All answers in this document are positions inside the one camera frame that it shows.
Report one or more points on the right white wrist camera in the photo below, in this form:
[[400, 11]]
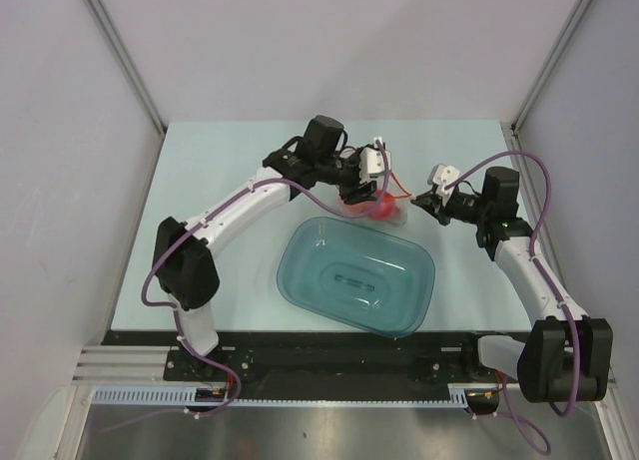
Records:
[[442, 177]]

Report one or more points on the toy watermelon slice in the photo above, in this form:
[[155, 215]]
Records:
[[357, 209]]

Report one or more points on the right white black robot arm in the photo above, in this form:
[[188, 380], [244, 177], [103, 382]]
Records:
[[566, 355]]

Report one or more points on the right aluminium corner post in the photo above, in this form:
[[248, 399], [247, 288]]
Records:
[[560, 45]]

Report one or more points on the aluminium corner post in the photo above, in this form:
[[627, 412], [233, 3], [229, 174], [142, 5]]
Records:
[[116, 45], [560, 45]]

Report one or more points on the clear orange zip top bag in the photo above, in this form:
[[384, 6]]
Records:
[[402, 197]]

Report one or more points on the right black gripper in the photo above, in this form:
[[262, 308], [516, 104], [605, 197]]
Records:
[[432, 203]]

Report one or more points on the blue transparent plastic tub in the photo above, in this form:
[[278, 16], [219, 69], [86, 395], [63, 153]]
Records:
[[361, 277]]

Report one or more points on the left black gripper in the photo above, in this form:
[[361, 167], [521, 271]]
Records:
[[352, 195]]

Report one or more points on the left aluminium corner post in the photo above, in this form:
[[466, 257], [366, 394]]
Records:
[[116, 45]]

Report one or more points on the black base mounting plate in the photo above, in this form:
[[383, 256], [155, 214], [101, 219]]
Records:
[[345, 390]]

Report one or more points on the red toy apple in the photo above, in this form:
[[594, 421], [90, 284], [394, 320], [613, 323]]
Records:
[[385, 210]]

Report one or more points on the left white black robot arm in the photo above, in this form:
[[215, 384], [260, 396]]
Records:
[[185, 253]]

